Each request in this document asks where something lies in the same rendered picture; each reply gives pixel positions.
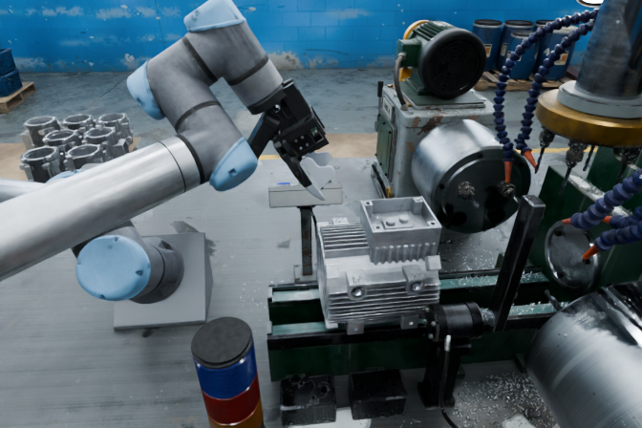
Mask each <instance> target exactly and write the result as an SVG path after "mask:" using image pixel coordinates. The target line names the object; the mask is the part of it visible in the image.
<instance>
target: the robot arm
mask: <svg viewBox="0 0 642 428"><path fill-rule="evenodd" d="M184 24H185V26H186V27H187V30H188V31H189V33H187V34H186V35H185V37H184V38H182V39H181V40H179V41H178V42H176V43H175V44H173V45H172V46H170V47H169V48H168V49H166V50H165V51H163V52H162V53H160V54H158V55H157V56H156V57H154V58H153V59H149V60H147V61H146V62H145V63H144V64H143V65H142V66H141V67H139V68H138V69H137V70H135V72H134V73H132V74H131V75H130V76H129V77H128V79H127V87H128V90H129V92H130V93H131V95H132V97H133V98H134V100H135V101H136V102H137V103H138V104H139V106H140V107H141V108H142V110H143V111H144V112H145V113H146V114H148V115H149V116H150V117H151V118H153V119H156V120H161V119H163V118H167V119H168V120H169V122H170V123H171V125H172V126H173V128H174V129H175V131H176V132H177V135H176V136H173V137H171V138H168V139H164V140H162V141H159V142H156V143H154V144H151V145H149V146H146V147H144V148H141V149H139V150H137V151H134V152H132V153H129V154H127V155H124V156H121V157H119V158H116V159H114V160H110V161H107V162H104V163H103V164H100V165H98V166H95V167H92V168H90V169H76V171H74V172H72V171H67V172H64V173H61V174H59V175H56V176H54V177H53V178H51V179H50V180H48V181H47V182H46V183H39V182H26V181H19V180H13V179H6V178H0V282H1V281H3V280H5V279H7V278H9V277H12V276H13V275H15V274H17V273H19V272H21V271H23V270H25V269H27V268H30V267H32V266H34V265H37V264H39V263H41V262H43V261H45V260H47V259H49V258H51V257H53V256H54V255H56V254H58V253H60V252H63V251H65V250H67V249H69V248H70V249H71V250H72V252H73V254H74V255H75V257H76V259H77V264H76V266H75V274H76V278H77V281H78V283H79V284H80V285H81V287H82V288H83V289H84V290H85V291H86V292H87V293H89V294H90V295H92V296H94V297H95V298H98V299H102V300H107V301H122V300H126V299H129V300H130V301H133V302H135V303H139V304H152V303H157V302H159V301H162V300H164V299H166V298H167V297H169V296H170V295H171V294H172V293H173V292H174V291H175V290H176V289H177V288H178V286H179V285H180V283H181V281H182V277H183V271H184V265H183V259H182V255H181V253H180V252H179V250H178V249H177V248H176V247H175V246H174V245H173V244H171V243H170V242H168V241H166V240H163V239H161V238H155V237H147V238H141V237H140V235H139V233H138V231H137V230H136V228H135V226H134V225H133V223H132V222H131V220H130V219H132V218H134V217H136V216H138V215H139V214H142V213H144V212H146V211H148V210H150V209H152V208H154V207H156V206H158V205H160V204H162V203H165V202H168V201H170V200H172V199H174V198H176V197H178V196H180V195H181V194H183V193H185V192H187V191H189V190H191V189H193V188H196V187H198V186H199V185H201V184H204V183H206V182H208V183H209V184H210V185H212V186H213V187H214V189H215V190H217V191H220V192H224V191H226V190H227V189H228V190H229V189H232V188H234V187H236V186H238V185H239V184H241V183H243V182H244V181H246V180H247V179H248V178H249V177H250V176H251V175H252V174H253V173H254V172H255V170H256V168H257V166H258V160H259V158H260V156H261V154H262V153H263V151H264V149H265V148H266V146H267V144H268V142H269V141H270V140H271V141H272V143H273V146H274V148H275V150H276V151H277V153H278V154H279V156H280V157H281V159H282V160H283V161H284V162H285V163H286V164H287V166H288V167H289V170H290V171H291V172H292V174H293V175H294V177H295V178H296V179H297V180H298V181H299V182H300V183H301V184H302V185H303V186H304V187H305V188H306V189H307V190H308V191H309V192H310V193H311V194H312V196H313V197H315V198H317V199H319V200H321V201H325V200H326V198H325V196H324V195H323V193H322V192H321V190H320V189H323V188H324V185H325V184H326V183H327V182H328V181H329V180H331V179H332V178H333V177H334V175H335V170H334V168H333V167H332V166H330V165H327V166H325V165H326V164H327V163H328V162H329V161H330V160H331V158H332V156H331V154H330V153H329V152H319V153H316V152H314V151H315V150H319V149H320V148H322V147H324V146H326V145H327V144H329V142H328V140H327V138H326V137H325V135H326V132H325V130H324V128H325V126H324V125H323V123H322V121H321V120H320V118H319V117H318V115H317V114H316V113H315V111H314V109H313V108H312V106H311V105H310V104H308V103H307V102H306V101H305V99H304V97H303V96H302V94H301V93H300V91H299V89H298V88H297V84H296V82H295V81H294V79H293V77H292V78H290V79H288V80H287V81H285V82H282V81H283V78H282V77H281V76H280V75H279V73H278V71H277V70H276V68H275V67H274V65H273V64H272V62H271V61H270V59H269V58H268V56H267V54H266V52H265V51H264V49H263V48H262V46H261V45H260V43H259V41H258V40H257V38H256V37H255V35H254V33H253V32H252V30H251V29H250V27H249V26H248V24H247V22H246V19H245V18H243V16H242V15H241V14H240V12H239V11H238V9H237V8H236V7H235V5H234V4H233V2H232V1H231V0H209V1H207V2H206V3H204V4H203V5H201V6H200V7H199V8H197V9H196V10H194V11H192V12H191V13H190V14H188V15H187V16H185V18H184ZM221 77H223V78H224V79H225V81H226V82H227V84H228V85H229V87H230V88H231V89H232V91H233V92H234V94H235V95H236V96H237V98H239V99H240V101H241V102H242V104H243V105H244V106H246V107H247V109H248V110H249V112H250V113H251V114H252V115H258V114H261V113H262V115H261V116H260V118H259V120H258V122H257V123H256V125H255V127H254V129H253V130H252V132H251V134H250V136H249V137H248V139H247V140H246V137H243V135H242V134H241V132H240V131H239V130H238V128H237V127H236V125H235V124H234V122H233V121H232V120H231V118H230V117H229V115H228V114H227V112H226V111H225V109H224V108H223V106H222V105H221V103H220V102H219V100H218V99H217V98H216V97H215V96H214V94H213V93H212V91H211V90H210V88H209V87H210V86H211V85H213V84H214V83H215V82H217V81H218V79H219V78H221ZM276 105H279V106H276ZM321 139H322V140H321ZM319 140H320V141H319Z"/></svg>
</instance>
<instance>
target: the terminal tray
mask: <svg viewBox="0 0 642 428"><path fill-rule="evenodd" d="M408 213H409V214H410V215H409V216H408ZM375 214H376V216H375ZM382 214H383V215H382ZM391 214H392V215H391ZM396 214H397V215H396ZM404 214H405V215H404ZM412 214H413V215H412ZM372 215H373V217H372ZM377 215H378V218H377ZM391 216H392V217H391ZM370 217H371V218H370ZM385 217H388V218H385ZM390 217H391V218H390ZM412 217H413V220H412ZM381 218H382V219H381ZM414 218H415V219H414ZM380 219H381V220H380ZM359 222H360V223H361V224H362V226H363V228H364V231H365V234H366V238H367V240H368V243H369V247H370V254H369V256H370V262H371V263H374V264H375V265H377V264H378V263H381V265H384V264H385V262H388V264H391V263H392V261H395V263H396V264H398V261H401V262H402V263H405V262H406V260H408V261H409V262H410V263H412V262H413V260H414V259H416V261H417V262H418V261H419V259H422V261H425V257H426V256H433V255H437V250H438V245H439V238H440V233H441V229H442V226H441V225H440V223H439V221H438V220H437V218H436V217H435V215H434V213H433V212H432V210H431V209H430V207H429V206H428V204H427V203H426V202H425V200H424V199H423V197H422V196H420V197H406V198H391V199H377V200H364V201H360V212H359ZM380 222H381V223H380ZM384 229H385V230H384Z"/></svg>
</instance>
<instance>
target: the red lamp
mask: <svg viewBox="0 0 642 428"><path fill-rule="evenodd" d="M201 390H202V394H203V401H204V405H205V409H206V411H207V413H208V414H209V416H210V417H211V418H212V419H214V420H215V421H217V422H220V423H223V424H231V423H236V422H239V421H241V420H243V419H245V418H246V417H248V416H249V415H250V414H251V413H252V412H253V411H254V410H255V408H256V406H257V405H258V402H259V399H260V387H259V378H258V372H256V375H255V377H254V379H253V381H252V383H251V384H250V385H249V387H248V388H247V389H245V390H244V391H243V392H242V393H240V394H238V395H236V396H233V397H229V398H216V397H212V396H209V395H208V394H206V393H205V392H204V391H203V389H202V388H201Z"/></svg>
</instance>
